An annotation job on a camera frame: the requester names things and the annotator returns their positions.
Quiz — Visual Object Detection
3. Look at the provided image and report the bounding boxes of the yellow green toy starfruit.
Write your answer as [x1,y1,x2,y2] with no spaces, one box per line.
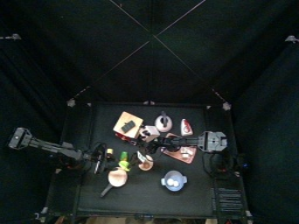
[116,159,132,172]

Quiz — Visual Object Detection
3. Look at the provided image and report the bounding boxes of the small beige plate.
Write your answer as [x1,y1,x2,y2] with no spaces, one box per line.
[137,161,155,172]

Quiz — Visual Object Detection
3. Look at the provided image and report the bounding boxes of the yellow capped dark bottle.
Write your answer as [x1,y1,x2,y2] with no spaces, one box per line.
[105,148,116,161]

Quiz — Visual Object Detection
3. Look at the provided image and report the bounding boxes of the white cube with black pattern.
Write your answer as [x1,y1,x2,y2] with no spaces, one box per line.
[139,125,161,144]

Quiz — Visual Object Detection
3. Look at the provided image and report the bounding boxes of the pink white toy kettle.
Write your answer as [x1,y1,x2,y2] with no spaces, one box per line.
[153,110,173,133]

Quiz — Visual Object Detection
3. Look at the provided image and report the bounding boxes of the reddish brown cutting board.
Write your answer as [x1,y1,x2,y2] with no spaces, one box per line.
[160,132,199,165]

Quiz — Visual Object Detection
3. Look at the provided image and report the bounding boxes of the white toy food piece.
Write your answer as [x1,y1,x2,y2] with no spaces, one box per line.
[180,148,193,159]

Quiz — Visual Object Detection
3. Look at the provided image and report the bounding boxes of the wooden toy box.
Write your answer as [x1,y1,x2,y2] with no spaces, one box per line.
[112,111,145,139]

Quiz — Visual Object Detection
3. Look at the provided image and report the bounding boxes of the red white toy iron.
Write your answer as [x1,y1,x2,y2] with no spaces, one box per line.
[179,118,193,137]

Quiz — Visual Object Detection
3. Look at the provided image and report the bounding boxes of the blue bowl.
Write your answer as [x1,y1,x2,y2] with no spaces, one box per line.
[160,170,188,193]

